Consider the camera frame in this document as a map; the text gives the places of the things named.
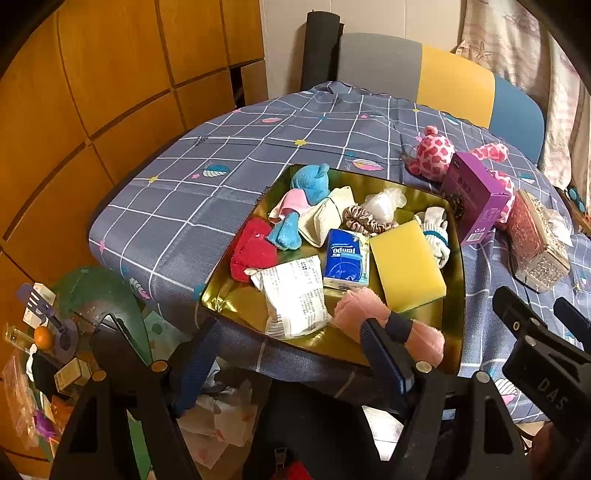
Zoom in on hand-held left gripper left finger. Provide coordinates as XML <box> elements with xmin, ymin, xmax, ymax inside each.
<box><xmin>48</xmin><ymin>318</ymin><xmax>223</xmax><ymax>480</ymax></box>

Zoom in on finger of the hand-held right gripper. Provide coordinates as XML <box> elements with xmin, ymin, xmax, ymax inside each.
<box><xmin>492</xmin><ymin>286</ymin><xmax>549</xmax><ymax>341</ymax></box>
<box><xmin>554</xmin><ymin>298</ymin><xmax>591</xmax><ymax>352</ymax></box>

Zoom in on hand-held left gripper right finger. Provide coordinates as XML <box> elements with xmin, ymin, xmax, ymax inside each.
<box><xmin>360</xmin><ymin>318</ymin><xmax>529</xmax><ymax>480</ymax></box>

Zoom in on gold metal tin tray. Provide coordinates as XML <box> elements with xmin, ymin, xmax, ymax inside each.
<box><xmin>199</xmin><ymin>164</ymin><xmax>466</xmax><ymax>374</ymax></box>

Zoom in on yellow sponge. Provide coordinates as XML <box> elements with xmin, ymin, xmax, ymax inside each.
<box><xmin>369</xmin><ymin>219</ymin><xmax>448</xmax><ymax>313</ymax></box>

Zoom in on blue tissue pack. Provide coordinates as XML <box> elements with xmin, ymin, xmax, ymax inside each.
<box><xmin>322</xmin><ymin>229</ymin><xmax>370</xmax><ymax>291</ymax></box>

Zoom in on white snack packet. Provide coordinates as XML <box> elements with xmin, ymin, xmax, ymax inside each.
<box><xmin>250</xmin><ymin>256</ymin><xmax>333</xmax><ymax>341</ymax></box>

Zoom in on white sock with blue band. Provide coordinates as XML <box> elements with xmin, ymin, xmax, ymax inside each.
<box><xmin>414</xmin><ymin>207</ymin><xmax>450</xmax><ymax>268</ymax></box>

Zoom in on red fuzzy sock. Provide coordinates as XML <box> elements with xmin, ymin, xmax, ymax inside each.
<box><xmin>229</xmin><ymin>218</ymin><xmax>278</xmax><ymax>283</ymax></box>

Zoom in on brown satin scrunchie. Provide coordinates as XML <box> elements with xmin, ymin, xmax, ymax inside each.
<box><xmin>342</xmin><ymin>205</ymin><xmax>399</xmax><ymax>237</ymax></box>

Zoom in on cream sock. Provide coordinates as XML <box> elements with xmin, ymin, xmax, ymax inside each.
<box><xmin>298</xmin><ymin>186</ymin><xmax>356</xmax><ymax>247</ymax></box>

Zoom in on clear plastic wrapper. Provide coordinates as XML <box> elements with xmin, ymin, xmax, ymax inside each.
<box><xmin>361</xmin><ymin>187</ymin><xmax>407</xmax><ymax>222</ymax></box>

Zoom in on large blue plush sock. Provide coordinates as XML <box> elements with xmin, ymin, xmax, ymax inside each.
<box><xmin>290</xmin><ymin>164</ymin><xmax>331</xmax><ymax>206</ymax></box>

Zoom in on white printed plastic bag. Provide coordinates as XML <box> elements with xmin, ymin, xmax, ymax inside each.
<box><xmin>178</xmin><ymin>364</ymin><xmax>259</xmax><ymax>462</ymax></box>

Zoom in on silver ornate tissue box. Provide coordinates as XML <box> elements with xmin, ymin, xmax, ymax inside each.
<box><xmin>507</xmin><ymin>189</ymin><xmax>572</xmax><ymax>294</ymax></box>

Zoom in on dark cloth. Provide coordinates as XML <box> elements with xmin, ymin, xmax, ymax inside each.
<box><xmin>242</xmin><ymin>378</ymin><xmax>407</xmax><ymax>480</ymax></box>

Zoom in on purple cardboard box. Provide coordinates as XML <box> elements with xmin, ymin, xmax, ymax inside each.
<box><xmin>440</xmin><ymin>152</ymin><xmax>512</xmax><ymax>245</ymax></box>

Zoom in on green translucent plastic cover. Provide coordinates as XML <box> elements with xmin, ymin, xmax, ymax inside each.
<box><xmin>51</xmin><ymin>268</ymin><xmax>153</xmax><ymax>365</ymax></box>

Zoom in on blue goggles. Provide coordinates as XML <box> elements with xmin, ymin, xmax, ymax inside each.
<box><xmin>567</xmin><ymin>185</ymin><xmax>591</xmax><ymax>215</ymax></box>

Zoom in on small green white box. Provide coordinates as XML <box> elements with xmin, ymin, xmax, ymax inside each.
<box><xmin>54</xmin><ymin>357</ymin><xmax>93</xmax><ymax>388</ymax></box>

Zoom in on pink spotted plush giraffe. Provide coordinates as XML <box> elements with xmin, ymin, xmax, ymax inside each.
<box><xmin>406</xmin><ymin>124</ymin><xmax>517</xmax><ymax>224</ymax></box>

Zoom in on blue checked tablecloth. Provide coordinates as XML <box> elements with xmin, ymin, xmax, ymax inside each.
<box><xmin>88</xmin><ymin>80</ymin><xmax>591</xmax><ymax>423</ymax></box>

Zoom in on printed beige curtain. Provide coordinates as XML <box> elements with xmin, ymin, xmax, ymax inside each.
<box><xmin>455</xmin><ymin>0</ymin><xmax>591</xmax><ymax>222</ymax></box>

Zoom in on wooden wardrobe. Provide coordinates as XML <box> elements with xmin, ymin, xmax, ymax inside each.
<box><xmin>0</xmin><ymin>0</ymin><xmax>269</xmax><ymax>462</ymax></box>

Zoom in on black rolled mat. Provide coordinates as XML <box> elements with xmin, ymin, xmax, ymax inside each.
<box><xmin>301</xmin><ymin>10</ymin><xmax>341</xmax><ymax>93</ymax></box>

